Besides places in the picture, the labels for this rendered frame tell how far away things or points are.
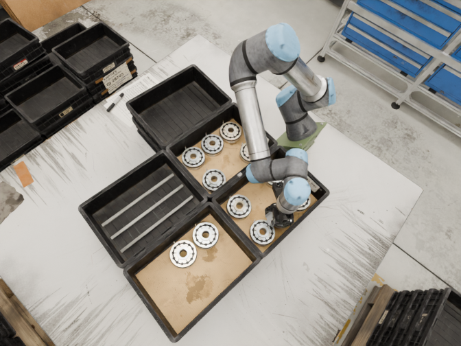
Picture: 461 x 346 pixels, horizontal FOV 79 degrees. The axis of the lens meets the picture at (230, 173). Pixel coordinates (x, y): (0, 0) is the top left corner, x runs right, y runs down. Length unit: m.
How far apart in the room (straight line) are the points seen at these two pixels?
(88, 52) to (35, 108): 0.52
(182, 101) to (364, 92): 1.97
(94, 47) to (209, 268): 1.77
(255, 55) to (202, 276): 0.81
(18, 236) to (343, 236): 1.45
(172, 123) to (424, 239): 1.99
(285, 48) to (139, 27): 2.47
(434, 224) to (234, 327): 1.84
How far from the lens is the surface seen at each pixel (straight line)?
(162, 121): 1.41
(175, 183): 1.24
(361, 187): 1.57
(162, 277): 1.15
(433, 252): 2.57
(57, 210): 1.49
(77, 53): 2.35
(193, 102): 1.47
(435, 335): 1.85
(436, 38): 2.68
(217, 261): 1.15
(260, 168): 0.97
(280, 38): 0.93
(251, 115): 0.97
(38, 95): 2.36
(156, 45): 3.04
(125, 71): 2.26
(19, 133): 2.38
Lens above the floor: 1.97
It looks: 65 degrees down
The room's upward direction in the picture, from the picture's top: 10 degrees clockwise
